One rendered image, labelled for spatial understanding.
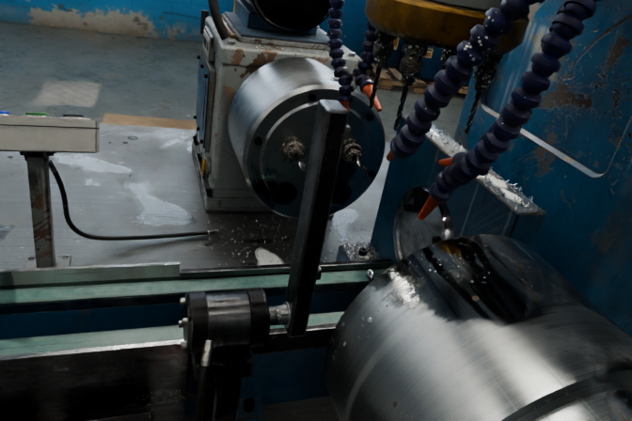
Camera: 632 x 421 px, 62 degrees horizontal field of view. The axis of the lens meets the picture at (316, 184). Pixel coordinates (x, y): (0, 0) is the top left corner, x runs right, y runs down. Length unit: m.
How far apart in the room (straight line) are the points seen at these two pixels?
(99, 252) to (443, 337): 0.75
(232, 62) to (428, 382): 0.76
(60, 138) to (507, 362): 0.68
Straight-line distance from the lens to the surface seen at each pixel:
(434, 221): 0.73
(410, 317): 0.43
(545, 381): 0.38
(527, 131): 0.80
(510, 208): 0.62
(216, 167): 1.10
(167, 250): 1.03
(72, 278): 0.77
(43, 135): 0.86
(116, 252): 1.03
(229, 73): 1.03
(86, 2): 6.21
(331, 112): 0.45
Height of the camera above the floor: 1.39
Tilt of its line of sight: 26 degrees down
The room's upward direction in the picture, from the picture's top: 10 degrees clockwise
